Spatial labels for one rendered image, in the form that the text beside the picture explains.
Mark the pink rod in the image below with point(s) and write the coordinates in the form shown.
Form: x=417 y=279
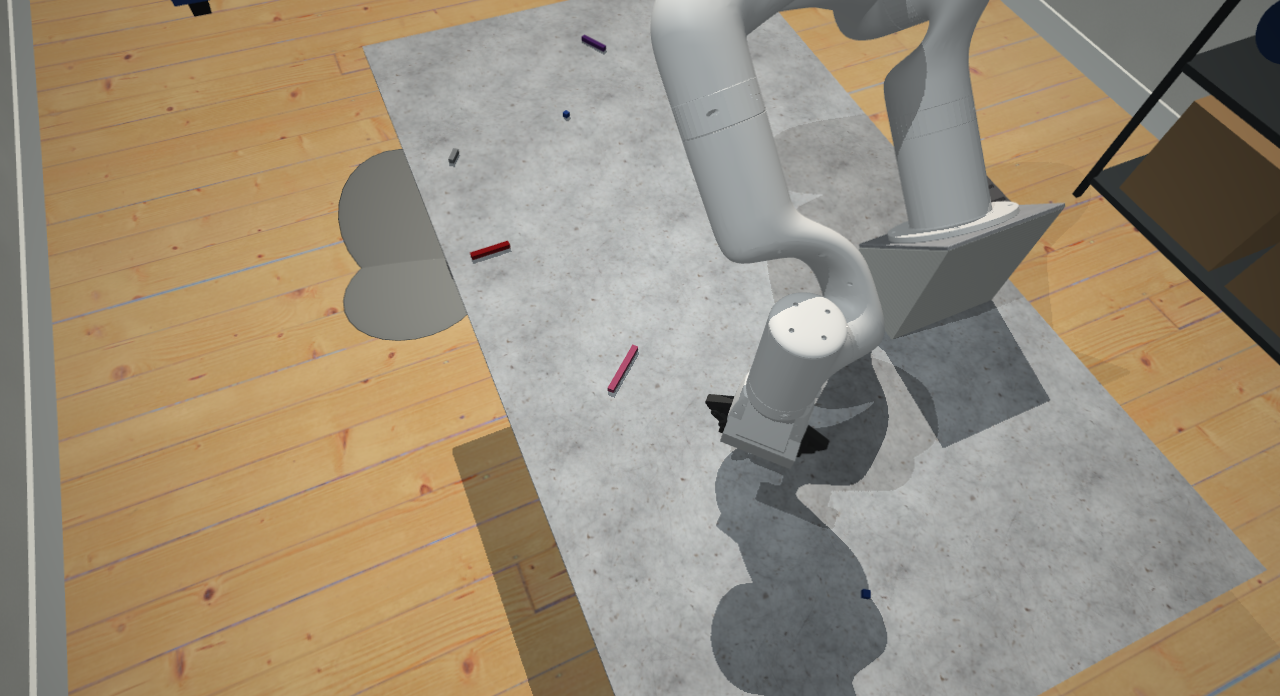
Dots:
x=622 y=369

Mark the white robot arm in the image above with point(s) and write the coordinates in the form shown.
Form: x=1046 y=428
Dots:
x=701 y=51

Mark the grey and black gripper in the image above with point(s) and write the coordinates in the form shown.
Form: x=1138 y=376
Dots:
x=723 y=406

